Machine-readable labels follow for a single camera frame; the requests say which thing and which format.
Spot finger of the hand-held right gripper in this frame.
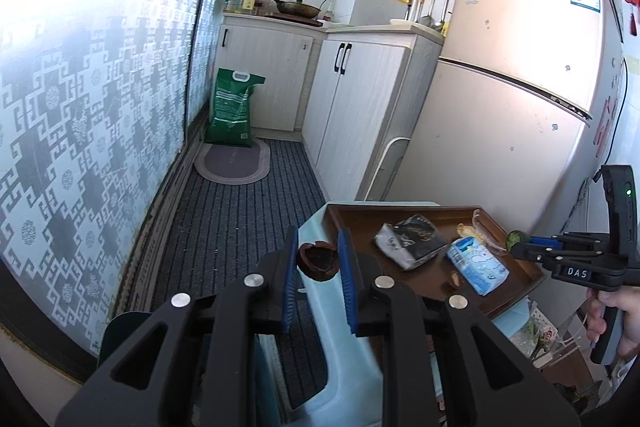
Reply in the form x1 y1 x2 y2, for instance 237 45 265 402
509 242 563 270
530 232 610 253

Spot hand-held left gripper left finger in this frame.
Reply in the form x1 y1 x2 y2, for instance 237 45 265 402
55 227 301 427

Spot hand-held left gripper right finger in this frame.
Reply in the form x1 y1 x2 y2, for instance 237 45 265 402
337 228 583 427

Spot brown wooden tray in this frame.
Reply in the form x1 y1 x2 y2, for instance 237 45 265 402
320 205 547 320

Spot black tissue pack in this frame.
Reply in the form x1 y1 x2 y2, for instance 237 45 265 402
375 214 449 271

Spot person's right hand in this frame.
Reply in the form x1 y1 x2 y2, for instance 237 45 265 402
585 287 640 358

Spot blue and white tissue pack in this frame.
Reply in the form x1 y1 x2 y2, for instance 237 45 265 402
446 236 510 297

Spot clear plastic bag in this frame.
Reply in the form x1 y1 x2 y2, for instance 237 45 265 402
457 209 506 255

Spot grey striped floor rug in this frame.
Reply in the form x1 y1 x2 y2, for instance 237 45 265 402
150 137 331 408

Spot printed plastic bag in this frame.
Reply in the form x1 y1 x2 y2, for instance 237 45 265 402
507 299 563 363

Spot light blue plastic stool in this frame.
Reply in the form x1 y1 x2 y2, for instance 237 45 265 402
250 202 531 427

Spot red fridge stickers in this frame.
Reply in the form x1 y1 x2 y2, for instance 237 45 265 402
592 102 618 148

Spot white folded stool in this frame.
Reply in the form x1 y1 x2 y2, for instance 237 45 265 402
367 137 408 202

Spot grey oval mat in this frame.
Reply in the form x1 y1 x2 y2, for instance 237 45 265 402
194 139 272 184

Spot pale pink fridge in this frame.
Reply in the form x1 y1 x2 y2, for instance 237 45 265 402
385 0 631 248

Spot white two-door cabinet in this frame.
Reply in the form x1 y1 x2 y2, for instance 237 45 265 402
301 24 445 202

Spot green rice bag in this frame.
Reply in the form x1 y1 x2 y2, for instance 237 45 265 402
204 68 267 149

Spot white cabinet under stove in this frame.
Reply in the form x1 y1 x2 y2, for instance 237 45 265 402
218 16 326 132

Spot hanging metal ladle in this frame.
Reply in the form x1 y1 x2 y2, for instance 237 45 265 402
425 0 446 30

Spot patterned frosted sliding door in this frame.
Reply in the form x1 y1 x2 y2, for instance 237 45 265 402
0 0 236 358

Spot dark stovetop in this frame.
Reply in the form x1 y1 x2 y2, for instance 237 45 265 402
265 12 323 28

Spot frying pan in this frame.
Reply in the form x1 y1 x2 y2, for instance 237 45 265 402
257 0 322 18

